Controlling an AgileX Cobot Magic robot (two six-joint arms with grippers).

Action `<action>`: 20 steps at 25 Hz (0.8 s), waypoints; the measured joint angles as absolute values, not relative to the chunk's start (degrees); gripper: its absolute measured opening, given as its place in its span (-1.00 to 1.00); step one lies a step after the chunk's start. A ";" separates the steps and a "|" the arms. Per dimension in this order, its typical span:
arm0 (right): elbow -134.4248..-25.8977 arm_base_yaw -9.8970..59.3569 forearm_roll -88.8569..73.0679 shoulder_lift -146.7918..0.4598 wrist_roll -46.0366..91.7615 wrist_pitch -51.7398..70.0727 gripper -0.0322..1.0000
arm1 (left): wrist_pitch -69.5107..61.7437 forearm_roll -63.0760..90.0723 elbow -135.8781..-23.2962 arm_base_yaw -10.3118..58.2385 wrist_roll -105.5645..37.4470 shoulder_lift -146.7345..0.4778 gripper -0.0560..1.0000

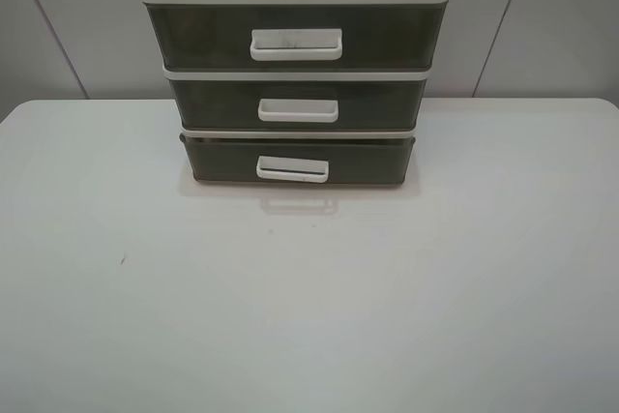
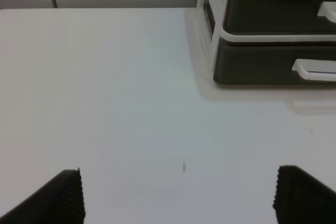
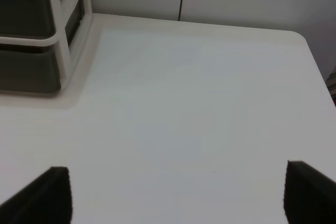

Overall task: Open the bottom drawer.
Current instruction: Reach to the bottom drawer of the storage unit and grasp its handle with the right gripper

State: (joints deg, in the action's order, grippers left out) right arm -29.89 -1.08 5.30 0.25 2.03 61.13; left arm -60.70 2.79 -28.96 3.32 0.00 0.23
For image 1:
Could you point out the dark translucent drawer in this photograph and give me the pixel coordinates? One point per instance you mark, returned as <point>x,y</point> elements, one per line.
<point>373,106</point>
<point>346,162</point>
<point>375,38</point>

